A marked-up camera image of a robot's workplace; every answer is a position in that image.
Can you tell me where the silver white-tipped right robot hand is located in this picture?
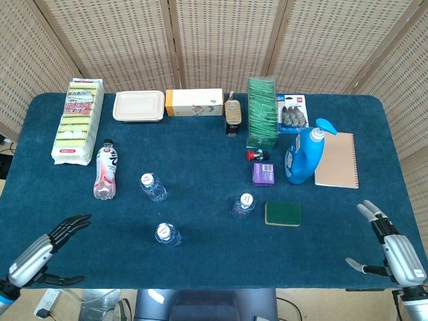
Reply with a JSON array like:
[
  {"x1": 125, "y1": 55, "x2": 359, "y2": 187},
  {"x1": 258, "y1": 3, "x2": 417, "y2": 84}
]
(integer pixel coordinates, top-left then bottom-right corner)
[{"x1": 345, "y1": 199, "x2": 425, "y2": 289}]

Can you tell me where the clear box of green packets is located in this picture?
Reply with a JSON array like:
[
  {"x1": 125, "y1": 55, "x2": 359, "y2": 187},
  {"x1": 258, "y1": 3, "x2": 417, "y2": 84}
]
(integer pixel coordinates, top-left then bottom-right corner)
[{"x1": 246, "y1": 77, "x2": 280, "y2": 150}]

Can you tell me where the blue carpet table cover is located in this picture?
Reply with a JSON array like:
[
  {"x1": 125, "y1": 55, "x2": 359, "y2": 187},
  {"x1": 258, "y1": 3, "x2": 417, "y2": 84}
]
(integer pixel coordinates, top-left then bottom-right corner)
[{"x1": 0, "y1": 92, "x2": 428, "y2": 290}]

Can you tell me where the silver metal table leg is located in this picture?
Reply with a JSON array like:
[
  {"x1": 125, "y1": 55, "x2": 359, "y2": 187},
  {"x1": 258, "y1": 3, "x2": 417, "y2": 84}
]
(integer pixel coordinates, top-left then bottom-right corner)
[{"x1": 78, "y1": 289, "x2": 121, "y2": 321}]

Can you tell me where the blue detergent bottle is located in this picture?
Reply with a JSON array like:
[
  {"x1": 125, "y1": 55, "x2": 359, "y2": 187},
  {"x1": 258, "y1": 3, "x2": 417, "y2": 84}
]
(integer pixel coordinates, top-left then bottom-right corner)
[{"x1": 284, "y1": 118, "x2": 339, "y2": 185}]

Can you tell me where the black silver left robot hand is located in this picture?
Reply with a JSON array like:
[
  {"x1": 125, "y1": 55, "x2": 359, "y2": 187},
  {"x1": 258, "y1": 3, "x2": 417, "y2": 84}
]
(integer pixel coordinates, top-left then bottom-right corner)
[{"x1": 6, "y1": 213, "x2": 93, "y2": 288}]

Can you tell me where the white orange tea box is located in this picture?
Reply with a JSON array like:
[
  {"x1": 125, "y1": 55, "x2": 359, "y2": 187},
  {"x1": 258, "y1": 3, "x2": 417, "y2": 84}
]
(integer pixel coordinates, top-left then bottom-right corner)
[{"x1": 165, "y1": 88, "x2": 225, "y2": 118}]

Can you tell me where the small purple box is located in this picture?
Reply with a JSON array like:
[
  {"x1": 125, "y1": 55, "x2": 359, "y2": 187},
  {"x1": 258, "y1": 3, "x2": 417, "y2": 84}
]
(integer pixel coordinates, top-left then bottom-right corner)
[{"x1": 251, "y1": 163, "x2": 278, "y2": 187}]

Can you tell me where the green yellow scrub sponge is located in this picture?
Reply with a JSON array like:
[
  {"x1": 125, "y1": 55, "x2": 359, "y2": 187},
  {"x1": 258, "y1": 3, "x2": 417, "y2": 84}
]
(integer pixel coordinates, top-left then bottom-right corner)
[{"x1": 264, "y1": 201, "x2": 302, "y2": 228}]

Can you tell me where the clear water bottle barcode label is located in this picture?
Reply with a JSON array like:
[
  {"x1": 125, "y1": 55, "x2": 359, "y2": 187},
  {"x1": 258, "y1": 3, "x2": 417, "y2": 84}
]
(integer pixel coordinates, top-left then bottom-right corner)
[{"x1": 154, "y1": 222, "x2": 183, "y2": 247}]

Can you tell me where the black floor cable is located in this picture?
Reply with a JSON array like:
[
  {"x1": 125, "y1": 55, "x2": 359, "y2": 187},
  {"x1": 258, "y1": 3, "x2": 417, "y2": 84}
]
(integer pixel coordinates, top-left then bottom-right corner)
[{"x1": 276, "y1": 296, "x2": 304, "y2": 321}]

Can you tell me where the red push button switch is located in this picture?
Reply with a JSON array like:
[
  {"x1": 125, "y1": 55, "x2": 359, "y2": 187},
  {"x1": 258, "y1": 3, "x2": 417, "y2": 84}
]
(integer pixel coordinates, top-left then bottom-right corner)
[{"x1": 246, "y1": 150, "x2": 270, "y2": 163}]

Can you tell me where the beige lidded food container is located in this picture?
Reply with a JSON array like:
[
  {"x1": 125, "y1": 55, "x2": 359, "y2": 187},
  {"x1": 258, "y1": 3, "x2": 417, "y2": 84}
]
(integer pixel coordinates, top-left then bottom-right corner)
[{"x1": 112, "y1": 90, "x2": 166, "y2": 124}]

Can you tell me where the woven folding screen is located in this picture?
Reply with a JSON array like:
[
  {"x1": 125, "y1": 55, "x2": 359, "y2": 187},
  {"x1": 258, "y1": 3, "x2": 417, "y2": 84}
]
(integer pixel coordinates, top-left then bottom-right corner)
[{"x1": 0, "y1": 0, "x2": 428, "y2": 235}]

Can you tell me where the pink drink bottle black cap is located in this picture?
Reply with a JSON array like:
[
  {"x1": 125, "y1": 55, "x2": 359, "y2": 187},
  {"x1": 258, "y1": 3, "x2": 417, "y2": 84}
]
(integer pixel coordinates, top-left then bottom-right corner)
[{"x1": 93, "y1": 138, "x2": 120, "y2": 201}]

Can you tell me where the tan spiral notebook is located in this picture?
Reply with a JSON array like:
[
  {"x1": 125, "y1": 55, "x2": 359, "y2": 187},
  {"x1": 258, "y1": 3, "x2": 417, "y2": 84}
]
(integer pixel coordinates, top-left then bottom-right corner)
[{"x1": 314, "y1": 132, "x2": 360, "y2": 190}]

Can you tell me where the clear water bottle purple label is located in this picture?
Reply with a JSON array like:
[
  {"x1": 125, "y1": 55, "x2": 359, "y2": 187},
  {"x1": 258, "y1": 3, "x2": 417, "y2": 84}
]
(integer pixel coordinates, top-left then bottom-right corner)
[
  {"x1": 139, "y1": 173, "x2": 168, "y2": 203},
  {"x1": 230, "y1": 193, "x2": 257, "y2": 221}
]

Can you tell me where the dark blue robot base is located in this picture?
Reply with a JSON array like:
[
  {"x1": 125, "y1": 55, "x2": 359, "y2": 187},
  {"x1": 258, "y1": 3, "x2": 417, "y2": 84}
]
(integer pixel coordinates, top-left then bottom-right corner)
[{"x1": 133, "y1": 288, "x2": 278, "y2": 321}]

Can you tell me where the binder clips blister pack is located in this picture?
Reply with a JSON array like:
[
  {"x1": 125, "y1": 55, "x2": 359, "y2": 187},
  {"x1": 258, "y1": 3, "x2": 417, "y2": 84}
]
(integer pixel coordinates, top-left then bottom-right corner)
[{"x1": 276, "y1": 94, "x2": 309, "y2": 134}]

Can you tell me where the pack of yellow sponges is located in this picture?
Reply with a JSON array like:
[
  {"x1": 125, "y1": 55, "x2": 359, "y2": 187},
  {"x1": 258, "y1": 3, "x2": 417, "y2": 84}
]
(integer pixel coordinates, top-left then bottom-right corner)
[{"x1": 51, "y1": 78, "x2": 104, "y2": 167}]

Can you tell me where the white power strip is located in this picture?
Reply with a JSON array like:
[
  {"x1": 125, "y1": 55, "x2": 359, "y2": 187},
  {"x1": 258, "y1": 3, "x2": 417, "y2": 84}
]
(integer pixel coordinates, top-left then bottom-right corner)
[{"x1": 34, "y1": 289, "x2": 61, "y2": 318}]

